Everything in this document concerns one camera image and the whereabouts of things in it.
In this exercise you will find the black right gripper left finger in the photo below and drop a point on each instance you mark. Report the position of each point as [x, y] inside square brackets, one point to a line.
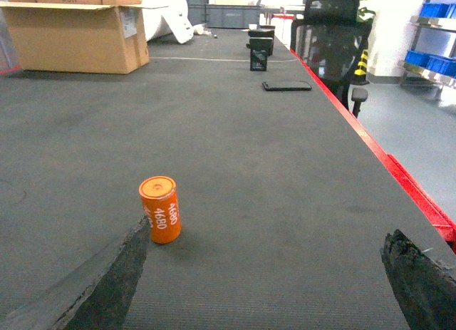
[96, 295]

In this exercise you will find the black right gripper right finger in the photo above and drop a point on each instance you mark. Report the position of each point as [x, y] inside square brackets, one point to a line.
[423, 290]

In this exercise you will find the orange cylindrical cap 4680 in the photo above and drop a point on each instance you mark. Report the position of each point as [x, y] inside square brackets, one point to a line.
[160, 204]

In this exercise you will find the steel shelf rack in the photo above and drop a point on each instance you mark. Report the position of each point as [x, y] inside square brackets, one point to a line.
[430, 57]

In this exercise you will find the black smartphone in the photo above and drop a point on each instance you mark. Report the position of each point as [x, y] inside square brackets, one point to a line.
[286, 86]

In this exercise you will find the large cardboard box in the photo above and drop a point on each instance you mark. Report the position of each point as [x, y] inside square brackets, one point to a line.
[78, 38]

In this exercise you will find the black office chair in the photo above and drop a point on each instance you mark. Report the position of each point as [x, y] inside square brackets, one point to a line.
[330, 40]

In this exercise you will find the white foam roll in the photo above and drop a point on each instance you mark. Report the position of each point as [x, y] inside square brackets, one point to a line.
[167, 17]

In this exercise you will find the black small box front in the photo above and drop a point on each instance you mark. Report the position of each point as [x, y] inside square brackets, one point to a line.
[260, 50]

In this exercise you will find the black small box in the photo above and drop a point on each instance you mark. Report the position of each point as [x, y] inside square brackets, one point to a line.
[262, 31]
[260, 50]

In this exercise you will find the grey plastic crate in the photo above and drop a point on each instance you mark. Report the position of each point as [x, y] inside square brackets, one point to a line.
[224, 16]

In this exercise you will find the black small box rear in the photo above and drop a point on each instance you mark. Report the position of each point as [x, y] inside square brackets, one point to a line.
[262, 31]

